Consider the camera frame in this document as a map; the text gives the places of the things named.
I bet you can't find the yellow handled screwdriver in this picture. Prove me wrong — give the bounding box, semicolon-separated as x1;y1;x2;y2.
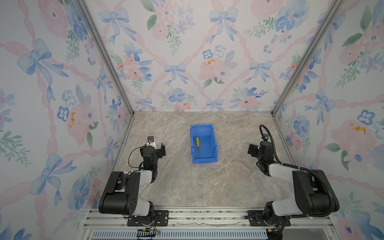
196;137;201;159

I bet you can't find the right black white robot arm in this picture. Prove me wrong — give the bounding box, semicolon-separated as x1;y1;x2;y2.
245;141;340;227

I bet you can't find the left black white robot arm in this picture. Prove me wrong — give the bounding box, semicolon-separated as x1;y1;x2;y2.
99;144;166;218

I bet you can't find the blue plastic storage bin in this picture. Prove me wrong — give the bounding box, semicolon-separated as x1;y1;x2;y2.
190;124;219;164

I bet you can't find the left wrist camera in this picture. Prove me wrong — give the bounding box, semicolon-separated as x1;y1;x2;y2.
147;136;157;149

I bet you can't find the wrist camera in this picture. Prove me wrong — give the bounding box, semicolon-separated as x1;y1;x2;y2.
147;136;157;149
262;134;269;141

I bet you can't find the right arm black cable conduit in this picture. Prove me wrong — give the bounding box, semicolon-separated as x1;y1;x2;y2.
259;124;334;217

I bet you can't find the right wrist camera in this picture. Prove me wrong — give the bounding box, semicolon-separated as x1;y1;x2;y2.
262;134;269;141

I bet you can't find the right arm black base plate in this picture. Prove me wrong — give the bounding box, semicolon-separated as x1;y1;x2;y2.
245;210;285;228

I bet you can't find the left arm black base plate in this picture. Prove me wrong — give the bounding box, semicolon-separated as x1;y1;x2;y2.
127;210;169;228

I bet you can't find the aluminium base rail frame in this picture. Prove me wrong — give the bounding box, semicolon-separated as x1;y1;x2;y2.
80;206;340;240

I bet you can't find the left aluminium corner post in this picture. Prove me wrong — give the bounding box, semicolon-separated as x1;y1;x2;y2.
74;0;134;117

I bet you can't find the aluminium corner post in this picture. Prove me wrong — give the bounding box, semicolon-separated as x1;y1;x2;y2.
271;0;344;118
74;0;134;117

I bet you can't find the right aluminium corner post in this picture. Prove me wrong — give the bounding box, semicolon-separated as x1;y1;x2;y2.
271;0;344;118

